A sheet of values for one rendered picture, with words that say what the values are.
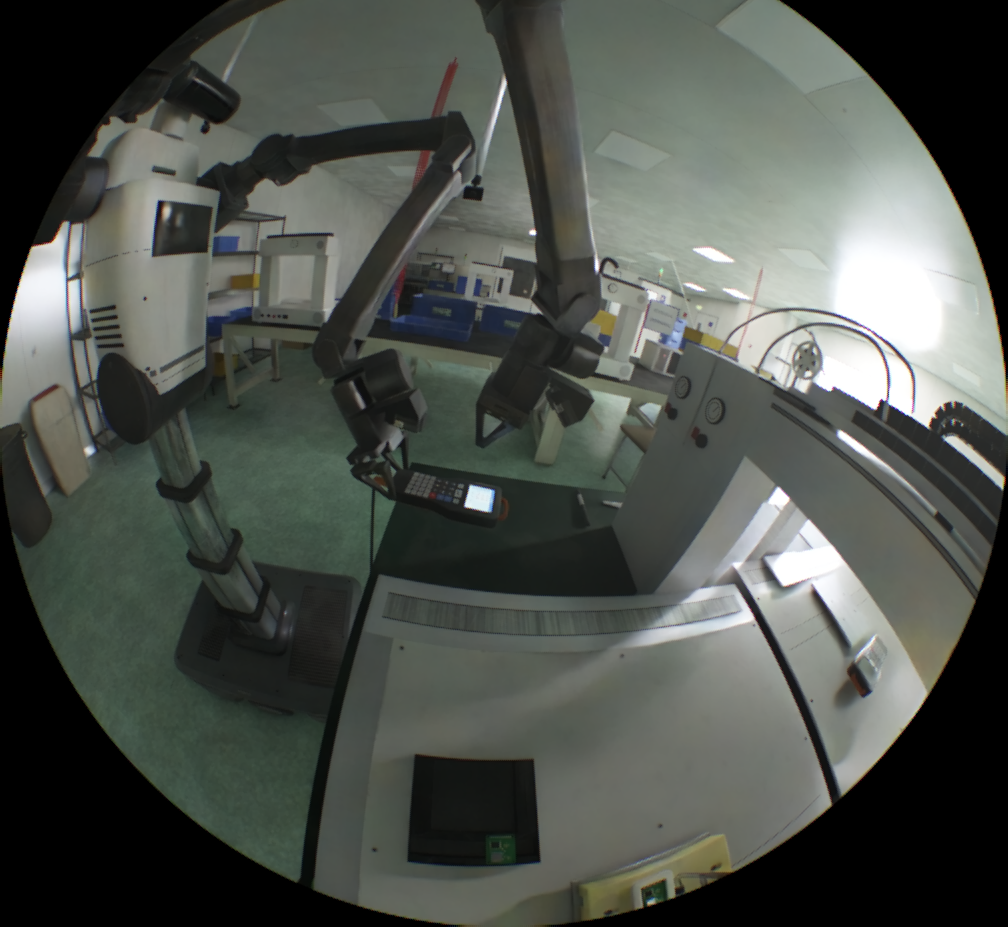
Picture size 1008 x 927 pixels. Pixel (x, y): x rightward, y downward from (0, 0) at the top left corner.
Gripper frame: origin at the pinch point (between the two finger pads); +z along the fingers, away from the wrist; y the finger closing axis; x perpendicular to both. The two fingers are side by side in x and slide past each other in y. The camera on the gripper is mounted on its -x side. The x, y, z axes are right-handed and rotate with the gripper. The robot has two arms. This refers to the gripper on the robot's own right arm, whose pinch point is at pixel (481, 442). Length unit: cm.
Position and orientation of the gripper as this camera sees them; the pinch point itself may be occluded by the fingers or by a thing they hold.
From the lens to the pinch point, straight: 47.4
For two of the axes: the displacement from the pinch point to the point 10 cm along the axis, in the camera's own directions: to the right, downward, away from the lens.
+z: -4.4, 8.0, 4.1
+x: -8.9, -4.3, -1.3
